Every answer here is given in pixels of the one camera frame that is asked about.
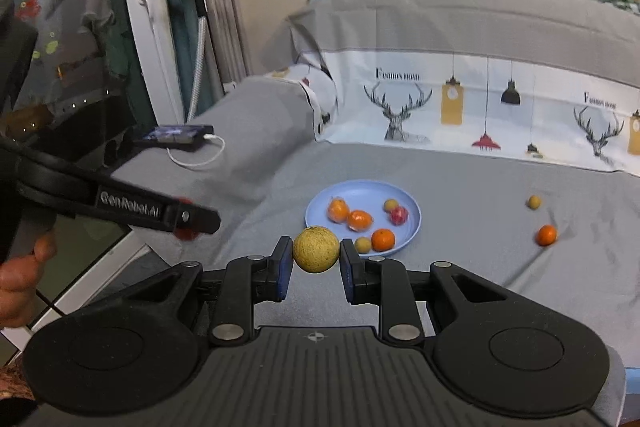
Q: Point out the black smartphone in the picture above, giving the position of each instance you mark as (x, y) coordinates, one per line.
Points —
(187, 137)

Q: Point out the orange fruit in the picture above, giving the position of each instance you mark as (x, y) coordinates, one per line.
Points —
(359, 221)
(338, 210)

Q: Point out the grey deer print sofa cover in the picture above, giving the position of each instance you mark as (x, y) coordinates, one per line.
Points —
(472, 106)

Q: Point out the person left hand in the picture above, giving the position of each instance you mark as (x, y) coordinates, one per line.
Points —
(19, 280)

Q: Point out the green longan front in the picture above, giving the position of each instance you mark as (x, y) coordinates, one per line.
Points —
(363, 245)

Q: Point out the orange mandarin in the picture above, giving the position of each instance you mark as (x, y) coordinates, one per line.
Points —
(383, 240)
(546, 236)

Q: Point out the red fruit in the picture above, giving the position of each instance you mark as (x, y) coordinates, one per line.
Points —
(399, 215)
(183, 226)

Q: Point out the grey curtain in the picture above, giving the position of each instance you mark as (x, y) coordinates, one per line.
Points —
(226, 52)

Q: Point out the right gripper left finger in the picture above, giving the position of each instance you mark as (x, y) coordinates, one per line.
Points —
(246, 282)

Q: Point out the white door frame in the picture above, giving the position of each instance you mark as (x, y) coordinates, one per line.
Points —
(150, 24)

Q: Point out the green longan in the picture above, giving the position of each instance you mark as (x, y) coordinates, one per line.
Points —
(391, 205)
(316, 249)
(534, 202)
(363, 245)

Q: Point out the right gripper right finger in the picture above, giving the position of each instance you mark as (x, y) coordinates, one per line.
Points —
(384, 283)

